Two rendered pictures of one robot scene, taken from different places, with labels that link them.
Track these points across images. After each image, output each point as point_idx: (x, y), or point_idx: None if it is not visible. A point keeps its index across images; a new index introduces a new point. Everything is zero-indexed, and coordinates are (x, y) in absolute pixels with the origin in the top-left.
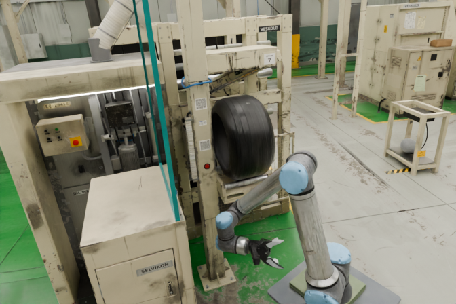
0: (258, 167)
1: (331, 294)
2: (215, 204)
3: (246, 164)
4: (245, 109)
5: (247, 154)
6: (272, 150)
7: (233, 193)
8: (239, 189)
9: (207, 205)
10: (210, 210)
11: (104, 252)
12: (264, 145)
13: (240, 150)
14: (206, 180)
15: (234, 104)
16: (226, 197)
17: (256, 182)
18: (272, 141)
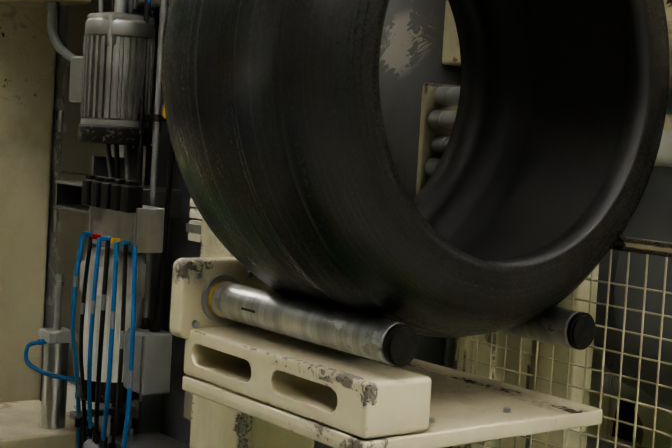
0: (231, 164)
1: None
2: (228, 417)
3: (177, 116)
4: None
5: (177, 45)
6: (280, 61)
7: (216, 340)
8: (253, 343)
9: (203, 398)
10: (207, 439)
11: None
12: (243, 8)
13: (167, 17)
14: (217, 251)
15: None
16: (214, 368)
17: (355, 364)
18: None
